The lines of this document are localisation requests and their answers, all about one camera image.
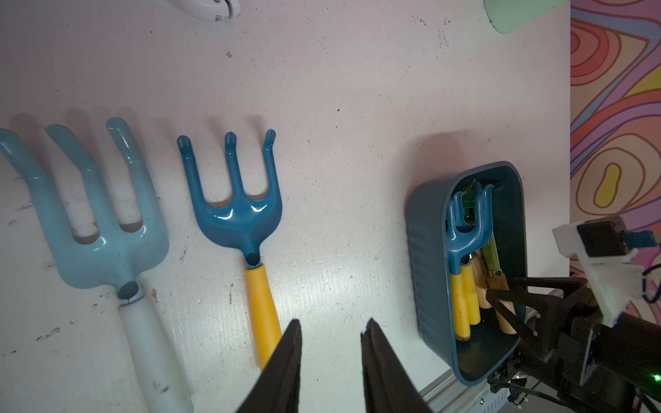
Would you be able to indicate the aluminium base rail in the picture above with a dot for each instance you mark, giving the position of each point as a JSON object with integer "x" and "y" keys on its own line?
{"x": 447, "y": 394}

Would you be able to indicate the green rake wooden handle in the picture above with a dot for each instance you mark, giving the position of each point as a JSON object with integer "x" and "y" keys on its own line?
{"x": 487, "y": 270}

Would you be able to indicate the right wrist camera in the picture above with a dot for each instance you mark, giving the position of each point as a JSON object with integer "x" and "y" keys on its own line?
{"x": 605, "y": 249}

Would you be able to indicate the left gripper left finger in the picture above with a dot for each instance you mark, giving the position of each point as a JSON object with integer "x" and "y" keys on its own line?
{"x": 278, "y": 387}

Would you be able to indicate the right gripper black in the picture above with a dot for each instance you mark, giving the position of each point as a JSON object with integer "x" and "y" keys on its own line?
{"x": 558, "y": 351}

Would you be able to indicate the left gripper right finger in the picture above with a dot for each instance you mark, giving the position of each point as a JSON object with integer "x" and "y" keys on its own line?
{"x": 387, "y": 387}

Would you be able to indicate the blue tool yellow handle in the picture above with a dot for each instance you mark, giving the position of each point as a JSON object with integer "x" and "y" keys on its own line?
{"x": 470, "y": 291}

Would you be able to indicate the dark blue rake yellow handle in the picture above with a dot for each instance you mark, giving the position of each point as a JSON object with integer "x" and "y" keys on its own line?
{"x": 243, "y": 225}

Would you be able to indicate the green pencil cup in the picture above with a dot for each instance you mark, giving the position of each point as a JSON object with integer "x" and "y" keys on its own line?
{"x": 508, "y": 15}

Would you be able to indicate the teal storage box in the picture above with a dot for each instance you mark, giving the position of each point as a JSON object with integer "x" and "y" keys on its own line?
{"x": 426, "y": 222}

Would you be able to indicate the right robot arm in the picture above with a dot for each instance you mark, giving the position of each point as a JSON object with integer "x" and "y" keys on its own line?
{"x": 628, "y": 352}

